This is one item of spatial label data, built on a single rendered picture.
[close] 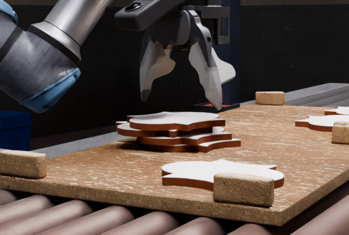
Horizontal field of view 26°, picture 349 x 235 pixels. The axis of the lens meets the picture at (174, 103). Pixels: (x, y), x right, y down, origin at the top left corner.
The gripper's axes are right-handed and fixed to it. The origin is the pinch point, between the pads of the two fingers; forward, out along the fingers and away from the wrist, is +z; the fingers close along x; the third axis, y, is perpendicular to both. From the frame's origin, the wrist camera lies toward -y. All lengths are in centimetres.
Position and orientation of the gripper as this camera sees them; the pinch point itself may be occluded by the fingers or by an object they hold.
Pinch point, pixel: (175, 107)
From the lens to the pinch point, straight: 104.3
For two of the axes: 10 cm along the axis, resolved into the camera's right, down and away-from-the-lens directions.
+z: 0.0, 9.9, 1.1
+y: 7.2, -0.7, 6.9
